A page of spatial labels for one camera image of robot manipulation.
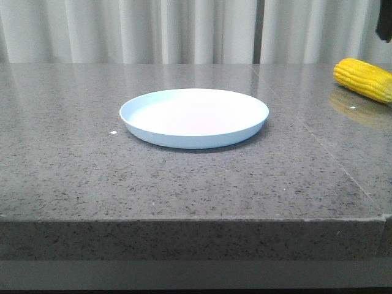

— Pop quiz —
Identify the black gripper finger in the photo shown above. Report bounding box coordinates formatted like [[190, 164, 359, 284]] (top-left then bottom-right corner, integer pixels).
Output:
[[375, 0, 392, 43]]

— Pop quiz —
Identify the yellow corn cob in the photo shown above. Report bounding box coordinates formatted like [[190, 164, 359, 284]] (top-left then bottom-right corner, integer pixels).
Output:
[[333, 58, 391, 106]]

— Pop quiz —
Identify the light blue round plate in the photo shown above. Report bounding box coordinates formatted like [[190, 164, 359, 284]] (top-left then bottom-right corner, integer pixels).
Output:
[[119, 88, 270, 149]]

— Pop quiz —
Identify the grey pleated curtain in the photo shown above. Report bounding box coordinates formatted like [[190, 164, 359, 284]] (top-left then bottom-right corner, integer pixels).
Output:
[[1, 1, 391, 64]]

